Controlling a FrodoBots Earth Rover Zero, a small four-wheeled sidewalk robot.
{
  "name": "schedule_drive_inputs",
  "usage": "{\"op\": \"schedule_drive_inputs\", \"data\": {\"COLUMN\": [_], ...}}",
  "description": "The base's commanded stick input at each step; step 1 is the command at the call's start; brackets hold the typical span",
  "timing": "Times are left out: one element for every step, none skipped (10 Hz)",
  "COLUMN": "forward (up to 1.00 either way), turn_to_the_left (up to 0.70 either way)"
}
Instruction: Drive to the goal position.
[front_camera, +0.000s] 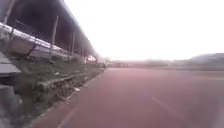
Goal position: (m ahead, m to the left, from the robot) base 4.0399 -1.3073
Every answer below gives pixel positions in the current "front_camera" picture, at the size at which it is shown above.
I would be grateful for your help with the distant green hill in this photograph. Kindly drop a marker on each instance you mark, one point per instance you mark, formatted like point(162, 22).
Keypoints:
point(206, 60)

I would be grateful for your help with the red running track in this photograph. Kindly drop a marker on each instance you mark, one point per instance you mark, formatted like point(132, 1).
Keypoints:
point(140, 103)

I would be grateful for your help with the distant low wall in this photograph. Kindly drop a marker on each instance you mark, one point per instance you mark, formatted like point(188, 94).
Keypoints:
point(140, 64)

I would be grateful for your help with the roofed grandstand building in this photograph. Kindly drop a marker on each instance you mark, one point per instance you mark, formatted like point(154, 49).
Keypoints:
point(43, 26)

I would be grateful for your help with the low crumbling stone wall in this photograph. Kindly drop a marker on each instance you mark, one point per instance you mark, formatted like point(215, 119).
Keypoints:
point(56, 85)

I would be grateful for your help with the pale concrete kerb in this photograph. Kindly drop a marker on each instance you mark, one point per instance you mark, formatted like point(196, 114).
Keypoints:
point(58, 106)

